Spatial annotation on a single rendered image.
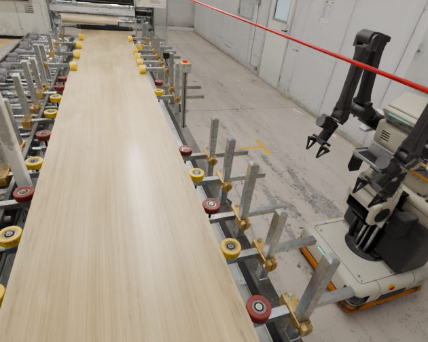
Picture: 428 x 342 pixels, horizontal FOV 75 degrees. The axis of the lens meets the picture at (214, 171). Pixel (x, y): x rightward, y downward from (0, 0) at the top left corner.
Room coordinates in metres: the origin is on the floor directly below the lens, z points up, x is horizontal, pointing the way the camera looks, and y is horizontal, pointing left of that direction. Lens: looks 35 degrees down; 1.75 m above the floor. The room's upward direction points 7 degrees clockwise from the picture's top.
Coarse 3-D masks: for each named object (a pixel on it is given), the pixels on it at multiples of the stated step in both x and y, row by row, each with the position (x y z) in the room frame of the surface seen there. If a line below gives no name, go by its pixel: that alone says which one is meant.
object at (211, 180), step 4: (260, 172) 1.33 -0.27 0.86; (264, 172) 1.33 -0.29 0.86; (212, 176) 1.23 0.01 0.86; (216, 176) 1.24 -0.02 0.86; (232, 176) 1.26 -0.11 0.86; (236, 176) 1.26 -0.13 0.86; (240, 176) 1.27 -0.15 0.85; (244, 176) 1.28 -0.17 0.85; (260, 176) 1.32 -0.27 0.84; (264, 176) 1.33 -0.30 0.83; (204, 180) 1.19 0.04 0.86; (208, 180) 1.20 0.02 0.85; (212, 180) 1.21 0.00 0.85; (216, 180) 1.21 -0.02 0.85; (232, 180) 1.25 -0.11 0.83; (236, 180) 1.26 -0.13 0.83; (196, 184) 1.17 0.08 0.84; (200, 184) 1.18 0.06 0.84; (204, 184) 1.19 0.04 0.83; (208, 184) 1.20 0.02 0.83
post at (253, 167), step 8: (248, 168) 0.98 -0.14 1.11; (256, 168) 0.96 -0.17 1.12; (248, 176) 0.96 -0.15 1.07; (256, 176) 0.97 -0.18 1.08; (248, 184) 0.95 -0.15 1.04; (248, 192) 0.96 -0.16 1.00; (240, 200) 0.98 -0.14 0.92; (248, 200) 0.96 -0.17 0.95; (240, 208) 0.97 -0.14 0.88; (248, 208) 0.96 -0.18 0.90; (240, 216) 0.96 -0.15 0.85; (240, 232) 0.96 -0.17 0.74
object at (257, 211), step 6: (276, 204) 1.10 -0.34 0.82; (282, 204) 1.11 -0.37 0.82; (252, 210) 1.04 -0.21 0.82; (258, 210) 1.04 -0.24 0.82; (264, 210) 1.05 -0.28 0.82; (270, 210) 1.06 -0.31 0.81; (216, 216) 0.96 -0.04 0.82; (222, 216) 0.97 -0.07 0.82; (228, 216) 0.98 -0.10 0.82; (234, 216) 0.99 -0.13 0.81; (210, 222) 0.94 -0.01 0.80; (216, 222) 0.95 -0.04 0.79
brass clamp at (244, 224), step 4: (232, 208) 1.03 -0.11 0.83; (236, 208) 1.03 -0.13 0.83; (236, 212) 1.00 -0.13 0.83; (236, 216) 0.98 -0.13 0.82; (236, 220) 0.97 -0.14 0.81; (240, 220) 0.95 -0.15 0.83; (244, 220) 0.95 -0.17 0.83; (248, 220) 0.96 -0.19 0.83; (236, 224) 0.96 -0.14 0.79; (240, 224) 0.94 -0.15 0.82; (244, 224) 0.93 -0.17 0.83; (248, 224) 0.94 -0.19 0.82; (240, 228) 0.93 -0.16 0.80; (244, 228) 0.93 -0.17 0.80; (248, 228) 0.94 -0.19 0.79
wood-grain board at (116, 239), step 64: (128, 64) 3.03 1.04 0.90; (64, 128) 1.49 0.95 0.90; (128, 128) 1.59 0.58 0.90; (64, 192) 0.92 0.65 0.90; (128, 192) 0.97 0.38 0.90; (192, 192) 1.03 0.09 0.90; (64, 256) 0.59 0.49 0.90; (128, 256) 0.62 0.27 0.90; (192, 256) 0.66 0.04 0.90; (0, 320) 0.36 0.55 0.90; (64, 320) 0.38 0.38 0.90; (128, 320) 0.41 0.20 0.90; (192, 320) 0.43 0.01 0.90
